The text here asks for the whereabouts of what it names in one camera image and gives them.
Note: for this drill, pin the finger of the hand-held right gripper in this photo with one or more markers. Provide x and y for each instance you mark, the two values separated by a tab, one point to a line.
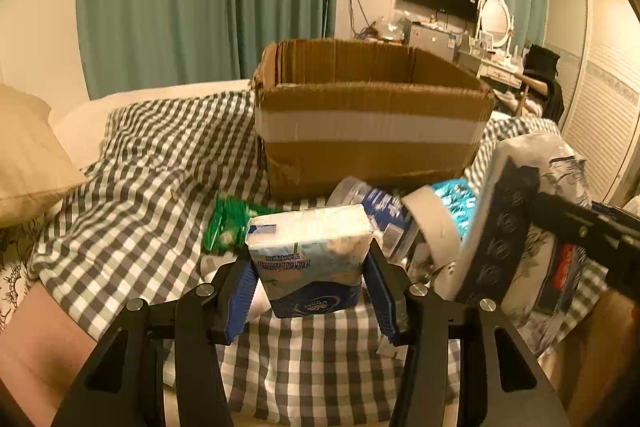
575	219

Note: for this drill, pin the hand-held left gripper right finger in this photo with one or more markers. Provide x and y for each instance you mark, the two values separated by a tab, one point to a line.
384	307

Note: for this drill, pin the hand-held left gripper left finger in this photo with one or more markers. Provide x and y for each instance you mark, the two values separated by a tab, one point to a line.
239	304

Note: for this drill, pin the blue white tissue pack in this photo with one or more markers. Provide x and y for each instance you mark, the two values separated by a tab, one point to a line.
305	252

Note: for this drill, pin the brown cardboard box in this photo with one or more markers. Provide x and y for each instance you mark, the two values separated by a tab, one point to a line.
370	157

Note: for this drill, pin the white printed plastic bag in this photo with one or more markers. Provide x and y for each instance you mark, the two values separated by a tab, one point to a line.
555	167

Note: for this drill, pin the green snack packet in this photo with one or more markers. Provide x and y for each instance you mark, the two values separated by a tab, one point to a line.
225	227

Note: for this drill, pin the white plastic strip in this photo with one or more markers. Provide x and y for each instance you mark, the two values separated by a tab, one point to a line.
435	227

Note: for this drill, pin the clear jar with blue label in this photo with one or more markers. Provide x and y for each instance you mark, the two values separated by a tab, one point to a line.
385	212

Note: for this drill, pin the teal foil packet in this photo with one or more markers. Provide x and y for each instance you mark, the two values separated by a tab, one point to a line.
457	204

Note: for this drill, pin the white louvered wardrobe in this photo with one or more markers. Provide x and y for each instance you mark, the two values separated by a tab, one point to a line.
600	97

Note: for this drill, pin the grey white checked blanket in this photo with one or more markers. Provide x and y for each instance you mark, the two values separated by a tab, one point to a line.
150	187

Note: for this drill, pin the black bag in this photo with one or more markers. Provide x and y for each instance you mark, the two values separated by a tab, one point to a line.
545	67

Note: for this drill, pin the white dressing table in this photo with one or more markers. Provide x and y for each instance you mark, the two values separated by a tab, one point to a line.
500	69

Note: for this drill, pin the person's bare leg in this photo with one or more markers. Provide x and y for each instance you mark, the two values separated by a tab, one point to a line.
40	357

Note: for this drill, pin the white round vanity mirror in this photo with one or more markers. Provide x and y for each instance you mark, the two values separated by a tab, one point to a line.
496	19

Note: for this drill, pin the floral bed sheet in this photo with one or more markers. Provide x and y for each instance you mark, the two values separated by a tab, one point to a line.
12	277

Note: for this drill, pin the grey mini fridge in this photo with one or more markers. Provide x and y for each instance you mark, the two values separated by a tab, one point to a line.
432	41

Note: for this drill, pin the white pillow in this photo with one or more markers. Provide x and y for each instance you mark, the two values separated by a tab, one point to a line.
100	122

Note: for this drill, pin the beige pillow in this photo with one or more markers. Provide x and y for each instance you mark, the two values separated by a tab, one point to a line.
30	162

